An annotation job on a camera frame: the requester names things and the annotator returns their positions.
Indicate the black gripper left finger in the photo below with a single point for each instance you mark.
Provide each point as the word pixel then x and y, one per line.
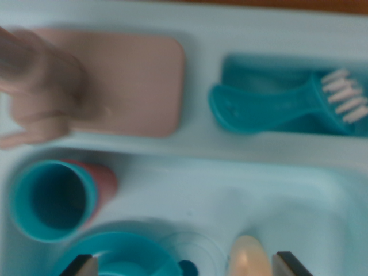
pixel 86 267

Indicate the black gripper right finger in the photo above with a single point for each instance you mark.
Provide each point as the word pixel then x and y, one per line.
pixel 287 266

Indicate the cream detergent bottle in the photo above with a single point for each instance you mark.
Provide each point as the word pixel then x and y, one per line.
pixel 250 258

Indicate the light blue toy sink unit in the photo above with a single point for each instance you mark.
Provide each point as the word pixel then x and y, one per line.
pixel 201 172

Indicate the teal cup on saucer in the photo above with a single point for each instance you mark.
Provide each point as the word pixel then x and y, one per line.
pixel 129 244

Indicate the teal plastic mug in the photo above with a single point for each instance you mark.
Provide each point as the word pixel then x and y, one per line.
pixel 138 266

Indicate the teal plastic tumbler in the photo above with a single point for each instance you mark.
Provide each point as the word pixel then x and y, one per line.
pixel 51 201

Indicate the red plastic tumbler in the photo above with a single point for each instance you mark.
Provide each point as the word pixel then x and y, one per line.
pixel 106 181

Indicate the teal dish brush white bristles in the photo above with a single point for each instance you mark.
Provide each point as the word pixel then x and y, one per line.
pixel 258 106

